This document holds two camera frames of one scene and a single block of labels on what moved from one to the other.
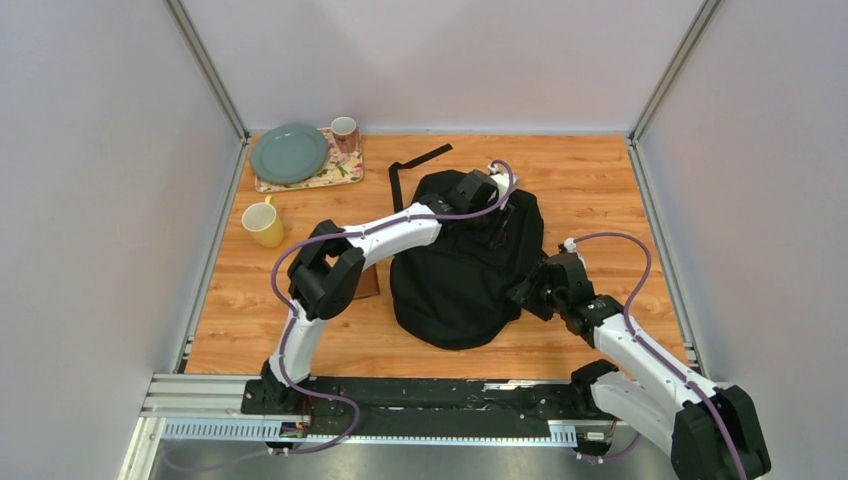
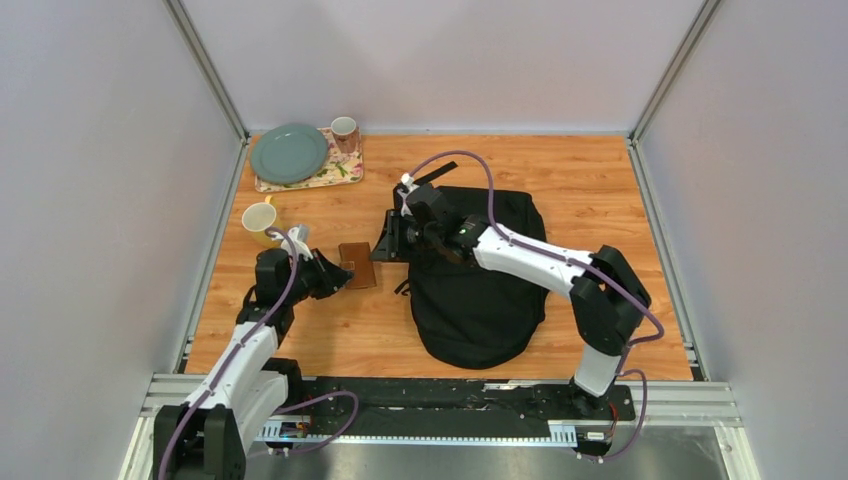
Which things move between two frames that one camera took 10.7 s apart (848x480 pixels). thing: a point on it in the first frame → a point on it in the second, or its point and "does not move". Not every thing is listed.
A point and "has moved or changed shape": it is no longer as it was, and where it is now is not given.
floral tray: x=337 y=168 does not move
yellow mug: x=261 y=219 does not move
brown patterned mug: x=345 y=134 does not move
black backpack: x=466 y=292 has moved or changed shape
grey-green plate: x=288 y=153 does not move
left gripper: x=503 y=220 → x=331 y=278
